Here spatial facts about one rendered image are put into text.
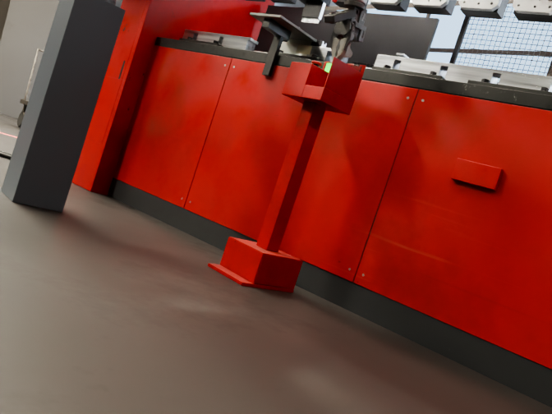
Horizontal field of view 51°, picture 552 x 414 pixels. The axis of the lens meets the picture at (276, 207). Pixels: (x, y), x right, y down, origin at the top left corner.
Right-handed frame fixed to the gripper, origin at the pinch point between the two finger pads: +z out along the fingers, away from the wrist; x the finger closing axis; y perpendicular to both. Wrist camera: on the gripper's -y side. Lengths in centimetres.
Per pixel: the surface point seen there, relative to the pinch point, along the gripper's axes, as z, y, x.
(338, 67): 2.8, -2.3, -4.7
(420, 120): 12.0, 27.4, -20.7
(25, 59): 7, 141, 752
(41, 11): -68, 155, 768
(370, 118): 14.8, 24.5, -1.3
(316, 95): 13.7, -6.7, -2.3
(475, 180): 28, 28, -47
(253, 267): 74, -15, -2
